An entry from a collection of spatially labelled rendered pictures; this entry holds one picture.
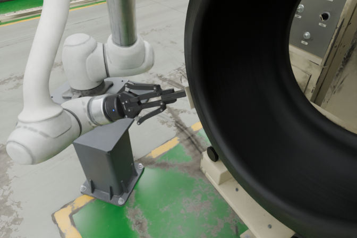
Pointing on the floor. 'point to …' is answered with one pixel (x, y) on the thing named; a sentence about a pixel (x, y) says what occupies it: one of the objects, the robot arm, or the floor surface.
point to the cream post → (344, 88)
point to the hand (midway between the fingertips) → (175, 94)
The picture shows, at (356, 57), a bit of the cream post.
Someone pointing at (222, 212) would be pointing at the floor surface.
